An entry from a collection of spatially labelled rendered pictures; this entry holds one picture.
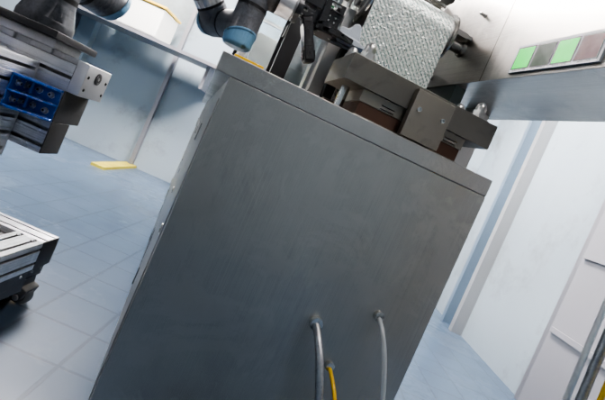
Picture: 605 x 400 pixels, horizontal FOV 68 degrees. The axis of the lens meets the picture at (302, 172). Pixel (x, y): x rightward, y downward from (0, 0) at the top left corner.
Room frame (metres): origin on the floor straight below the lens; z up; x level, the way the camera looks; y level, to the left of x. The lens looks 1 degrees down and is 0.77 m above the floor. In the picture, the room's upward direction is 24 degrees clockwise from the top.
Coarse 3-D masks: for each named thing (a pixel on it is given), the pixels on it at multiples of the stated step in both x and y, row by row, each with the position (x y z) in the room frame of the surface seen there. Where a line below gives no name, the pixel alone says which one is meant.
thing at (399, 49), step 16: (368, 16) 1.18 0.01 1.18; (384, 16) 1.19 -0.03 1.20; (368, 32) 1.19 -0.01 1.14; (384, 32) 1.20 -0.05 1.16; (400, 32) 1.21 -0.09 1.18; (416, 32) 1.22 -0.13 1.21; (384, 48) 1.20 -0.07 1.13; (400, 48) 1.21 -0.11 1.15; (416, 48) 1.23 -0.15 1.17; (432, 48) 1.24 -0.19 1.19; (384, 64) 1.21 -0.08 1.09; (400, 64) 1.22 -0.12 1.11; (416, 64) 1.23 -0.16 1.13; (432, 64) 1.24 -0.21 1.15; (416, 80) 1.24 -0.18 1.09
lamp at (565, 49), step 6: (564, 42) 0.93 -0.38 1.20; (570, 42) 0.92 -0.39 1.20; (576, 42) 0.90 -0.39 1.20; (558, 48) 0.94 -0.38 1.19; (564, 48) 0.92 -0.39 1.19; (570, 48) 0.91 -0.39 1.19; (558, 54) 0.93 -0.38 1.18; (564, 54) 0.92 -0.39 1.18; (570, 54) 0.90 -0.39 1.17; (552, 60) 0.94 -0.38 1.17; (558, 60) 0.92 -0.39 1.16; (564, 60) 0.91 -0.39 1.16
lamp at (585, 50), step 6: (588, 36) 0.88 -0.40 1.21; (594, 36) 0.86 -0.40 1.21; (600, 36) 0.85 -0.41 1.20; (582, 42) 0.88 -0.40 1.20; (588, 42) 0.87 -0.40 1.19; (594, 42) 0.86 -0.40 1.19; (600, 42) 0.84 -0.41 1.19; (582, 48) 0.88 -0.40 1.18; (588, 48) 0.86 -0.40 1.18; (594, 48) 0.85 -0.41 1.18; (576, 54) 0.89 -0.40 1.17; (582, 54) 0.87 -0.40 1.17; (588, 54) 0.86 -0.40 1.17; (594, 54) 0.84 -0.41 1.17
